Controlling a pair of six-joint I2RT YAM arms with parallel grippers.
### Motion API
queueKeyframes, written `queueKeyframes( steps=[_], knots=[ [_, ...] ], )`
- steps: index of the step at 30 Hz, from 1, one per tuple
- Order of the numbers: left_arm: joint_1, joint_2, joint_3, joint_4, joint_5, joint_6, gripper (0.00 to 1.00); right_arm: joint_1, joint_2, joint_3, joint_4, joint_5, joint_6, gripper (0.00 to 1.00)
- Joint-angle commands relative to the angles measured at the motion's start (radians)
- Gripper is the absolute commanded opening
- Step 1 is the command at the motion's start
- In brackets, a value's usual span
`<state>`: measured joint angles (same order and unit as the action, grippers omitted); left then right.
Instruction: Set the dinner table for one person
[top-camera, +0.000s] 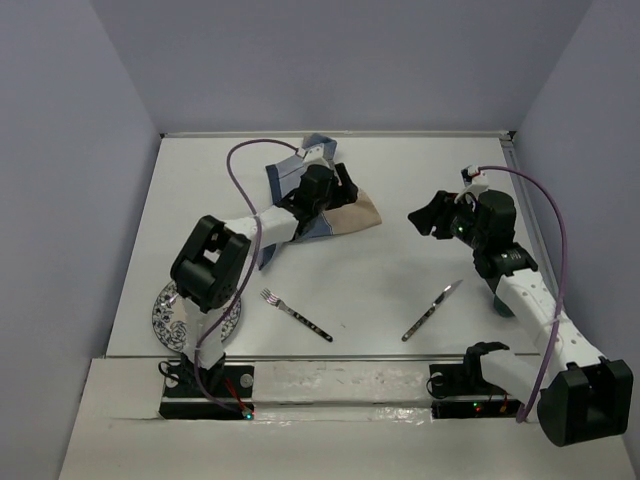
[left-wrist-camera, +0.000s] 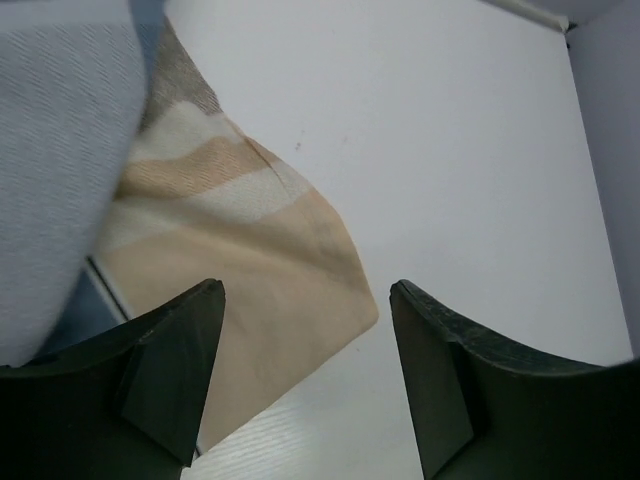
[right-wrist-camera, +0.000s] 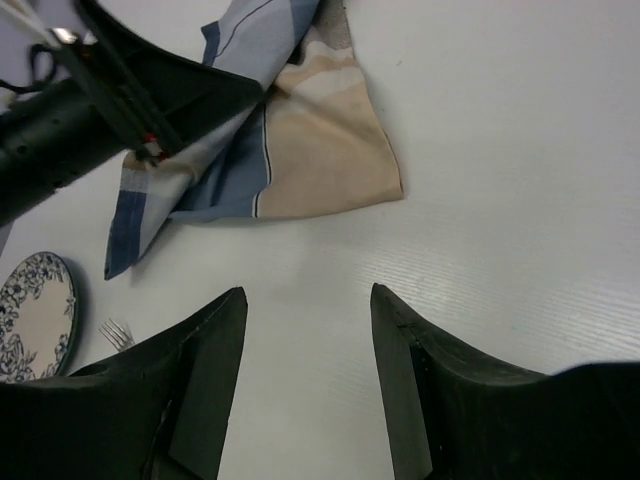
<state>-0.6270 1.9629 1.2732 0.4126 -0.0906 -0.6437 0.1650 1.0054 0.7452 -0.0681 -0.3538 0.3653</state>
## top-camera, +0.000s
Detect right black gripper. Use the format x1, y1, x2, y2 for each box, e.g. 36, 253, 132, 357
405, 190, 486, 250

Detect blue beige plaid cloth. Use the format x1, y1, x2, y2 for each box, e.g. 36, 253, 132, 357
265, 133, 382, 243

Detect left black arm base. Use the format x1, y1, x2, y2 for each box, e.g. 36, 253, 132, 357
158, 360, 255, 421

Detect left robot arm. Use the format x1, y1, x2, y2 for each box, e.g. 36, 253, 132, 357
170, 163, 358, 398

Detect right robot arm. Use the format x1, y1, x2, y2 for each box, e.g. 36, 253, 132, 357
408, 190, 633, 447

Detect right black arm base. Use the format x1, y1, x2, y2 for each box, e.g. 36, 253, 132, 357
425, 363, 521, 420

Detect silver table knife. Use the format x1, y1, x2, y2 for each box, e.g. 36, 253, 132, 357
401, 279, 463, 342

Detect dark teal cup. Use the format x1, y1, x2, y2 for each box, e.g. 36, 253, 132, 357
493, 295, 514, 318

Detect silver fork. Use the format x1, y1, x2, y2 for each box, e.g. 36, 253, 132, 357
260, 289, 334, 343

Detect blue floral ceramic plate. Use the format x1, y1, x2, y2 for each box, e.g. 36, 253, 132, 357
151, 281, 242, 353

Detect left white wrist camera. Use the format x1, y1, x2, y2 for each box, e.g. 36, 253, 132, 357
295, 144, 331, 168

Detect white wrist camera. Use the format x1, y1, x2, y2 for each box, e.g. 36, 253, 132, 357
455, 165, 489, 202
295, 144, 331, 168

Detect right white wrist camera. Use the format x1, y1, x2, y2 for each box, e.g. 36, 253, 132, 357
455, 165, 489, 202

